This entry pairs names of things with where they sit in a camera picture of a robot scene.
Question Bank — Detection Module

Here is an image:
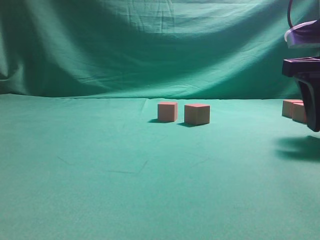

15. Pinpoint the placed pink cube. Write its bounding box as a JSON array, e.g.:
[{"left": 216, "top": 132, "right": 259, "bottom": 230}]
[
  {"left": 184, "top": 103, "right": 211, "bottom": 126},
  {"left": 157, "top": 101, "right": 178, "bottom": 122}
]

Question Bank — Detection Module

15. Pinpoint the green cloth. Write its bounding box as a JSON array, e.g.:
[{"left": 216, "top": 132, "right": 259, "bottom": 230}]
[{"left": 0, "top": 0, "right": 320, "bottom": 240}]

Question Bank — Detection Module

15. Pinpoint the middle pink wooden cube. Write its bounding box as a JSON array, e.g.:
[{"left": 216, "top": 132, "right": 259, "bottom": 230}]
[{"left": 292, "top": 102, "right": 307, "bottom": 124}]

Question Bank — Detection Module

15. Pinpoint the far pink wooden cube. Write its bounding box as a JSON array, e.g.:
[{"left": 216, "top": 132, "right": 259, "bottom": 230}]
[{"left": 282, "top": 99, "right": 303, "bottom": 119}]

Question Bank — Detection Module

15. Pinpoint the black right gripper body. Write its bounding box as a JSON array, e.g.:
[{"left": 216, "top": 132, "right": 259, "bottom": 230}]
[{"left": 281, "top": 55, "right": 320, "bottom": 79}]

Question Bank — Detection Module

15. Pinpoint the pink wooden cube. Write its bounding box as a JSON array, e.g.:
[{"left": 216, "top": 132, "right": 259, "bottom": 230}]
[
  {"left": 292, "top": 102, "right": 307, "bottom": 124},
  {"left": 282, "top": 99, "right": 303, "bottom": 119}
]

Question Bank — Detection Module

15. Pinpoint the black camera cable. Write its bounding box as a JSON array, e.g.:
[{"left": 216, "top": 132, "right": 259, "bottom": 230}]
[{"left": 286, "top": 0, "right": 296, "bottom": 29}]

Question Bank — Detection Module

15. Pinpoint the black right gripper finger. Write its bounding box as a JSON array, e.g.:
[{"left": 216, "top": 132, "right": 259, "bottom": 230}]
[{"left": 295, "top": 74, "right": 320, "bottom": 132}]

